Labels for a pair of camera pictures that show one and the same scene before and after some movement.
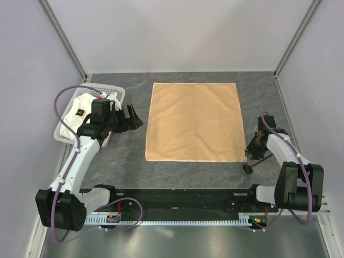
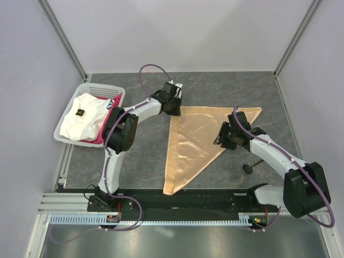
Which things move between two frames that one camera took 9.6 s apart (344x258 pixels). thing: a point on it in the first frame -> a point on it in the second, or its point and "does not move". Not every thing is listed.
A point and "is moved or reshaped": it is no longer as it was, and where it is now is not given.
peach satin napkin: [194, 122] is moved or reshaped
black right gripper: [256, 155] -> [221, 137]
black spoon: [248, 168] does not move
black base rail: [181, 204] does not move
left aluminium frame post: [49, 15] does not move
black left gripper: [127, 123] -> [177, 112]
